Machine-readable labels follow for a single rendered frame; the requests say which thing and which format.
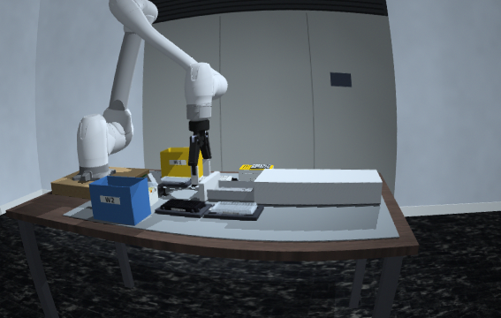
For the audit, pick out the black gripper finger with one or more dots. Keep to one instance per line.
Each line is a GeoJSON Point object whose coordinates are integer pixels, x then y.
{"type": "Point", "coordinates": [194, 151]}
{"type": "Point", "coordinates": [206, 155]}

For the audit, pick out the light grey bench mat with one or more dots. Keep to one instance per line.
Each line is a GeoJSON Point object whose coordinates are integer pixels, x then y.
{"type": "Point", "coordinates": [275, 223]}

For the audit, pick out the yellow bin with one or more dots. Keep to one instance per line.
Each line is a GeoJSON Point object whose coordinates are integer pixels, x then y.
{"type": "Point", "coordinates": [174, 163]}

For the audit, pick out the blue open-top bin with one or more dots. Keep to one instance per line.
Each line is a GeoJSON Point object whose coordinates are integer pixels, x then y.
{"type": "Point", "coordinates": [120, 199]}

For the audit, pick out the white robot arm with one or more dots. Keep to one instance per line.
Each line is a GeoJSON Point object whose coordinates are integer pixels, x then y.
{"type": "Point", "coordinates": [99, 136]}

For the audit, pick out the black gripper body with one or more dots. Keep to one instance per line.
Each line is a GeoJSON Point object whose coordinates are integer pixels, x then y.
{"type": "Point", "coordinates": [197, 127]}

